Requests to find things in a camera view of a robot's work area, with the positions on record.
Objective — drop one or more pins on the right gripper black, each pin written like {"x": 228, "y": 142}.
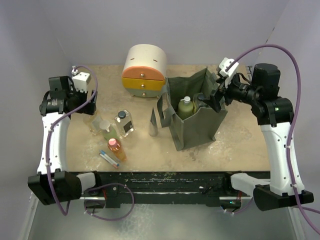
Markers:
{"x": 214, "y": 101}

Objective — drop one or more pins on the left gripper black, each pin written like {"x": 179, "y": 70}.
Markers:
{"x": 89, "y": 108}

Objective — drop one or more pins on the amber bottle white cap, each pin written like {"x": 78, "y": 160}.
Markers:
{"x": 93, "y": 123}

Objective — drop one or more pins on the clear square bottle front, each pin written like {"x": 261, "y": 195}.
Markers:
{"x": 198, "y": 101}

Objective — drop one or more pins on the green pump lotion bottle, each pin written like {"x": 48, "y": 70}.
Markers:
{"x": 185, "y": 108}

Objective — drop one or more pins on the clear square bottle black label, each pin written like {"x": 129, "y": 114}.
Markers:
{"x": 124, "y": 123}

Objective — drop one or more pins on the green canvas bag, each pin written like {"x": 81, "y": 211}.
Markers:
{"x": 201, "y": 127}

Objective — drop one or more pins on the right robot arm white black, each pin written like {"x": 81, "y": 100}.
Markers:
{"x": 275, "y": 116}

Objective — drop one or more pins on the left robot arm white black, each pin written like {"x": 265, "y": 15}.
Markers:
{"x": 53, "y": 182}

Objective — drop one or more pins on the green bottle white flip cap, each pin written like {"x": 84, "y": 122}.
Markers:
{"x": 108, "y": 131}

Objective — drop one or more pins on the orange bottle pink cap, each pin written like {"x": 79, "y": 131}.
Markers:
{"x": 115, "y": 146}

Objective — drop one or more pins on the blue capped pen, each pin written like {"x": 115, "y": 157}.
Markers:
{"x": 101, "y": 151}

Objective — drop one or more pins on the red tipped pen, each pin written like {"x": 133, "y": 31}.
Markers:
{"x": 110, "y": 160}

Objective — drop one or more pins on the round-top mini drawer cabinet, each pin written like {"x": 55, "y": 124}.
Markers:
{"x": 144, "y": 71}

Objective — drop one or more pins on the clear conical tube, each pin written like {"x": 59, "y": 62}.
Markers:
{"x": 153, "y": 127}

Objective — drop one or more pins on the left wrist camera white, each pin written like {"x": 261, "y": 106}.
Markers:
{"x": 81, "y": 81}

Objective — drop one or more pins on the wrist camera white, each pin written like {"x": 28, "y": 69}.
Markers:
{"x": 227, "y": 69}
{"x": 81, "y": 81}

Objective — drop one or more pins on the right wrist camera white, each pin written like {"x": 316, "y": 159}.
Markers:
{"x": 227, "y": 69}

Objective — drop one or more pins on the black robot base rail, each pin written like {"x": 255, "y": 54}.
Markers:
{"x": 209, "y": 188}

